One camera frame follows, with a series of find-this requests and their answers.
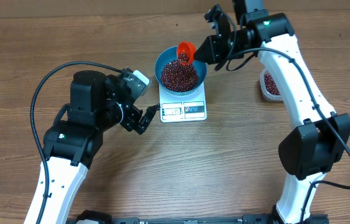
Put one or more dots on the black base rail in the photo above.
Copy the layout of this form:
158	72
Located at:
94	217

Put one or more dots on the blue metal bowl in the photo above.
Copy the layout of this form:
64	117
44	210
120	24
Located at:
165	57

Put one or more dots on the clear plastic container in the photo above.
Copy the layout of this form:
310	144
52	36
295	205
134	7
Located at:
268	87

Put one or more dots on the red scoop with blue handle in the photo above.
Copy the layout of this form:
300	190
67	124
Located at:
186	51

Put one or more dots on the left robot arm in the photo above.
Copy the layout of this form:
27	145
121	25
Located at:
97	102

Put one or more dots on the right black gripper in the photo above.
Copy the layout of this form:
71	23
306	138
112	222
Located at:
214	44

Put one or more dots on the red beans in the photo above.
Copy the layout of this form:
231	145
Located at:
180	78

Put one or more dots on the white digital kitchen scale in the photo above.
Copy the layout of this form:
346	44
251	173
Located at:
185	108

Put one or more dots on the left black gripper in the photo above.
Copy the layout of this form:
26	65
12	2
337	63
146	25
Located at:
134	114

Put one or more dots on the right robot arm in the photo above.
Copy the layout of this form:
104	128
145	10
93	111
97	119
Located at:
319	135

